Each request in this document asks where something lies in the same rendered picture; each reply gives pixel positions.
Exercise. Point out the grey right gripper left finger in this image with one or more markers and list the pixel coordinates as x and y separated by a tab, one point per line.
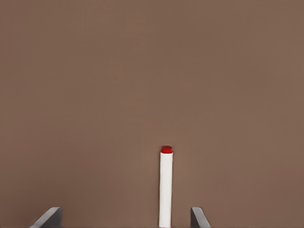
50	219

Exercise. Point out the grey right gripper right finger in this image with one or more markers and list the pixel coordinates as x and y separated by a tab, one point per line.
198	218

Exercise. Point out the white marker with red end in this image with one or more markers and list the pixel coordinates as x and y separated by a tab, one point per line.
165	190

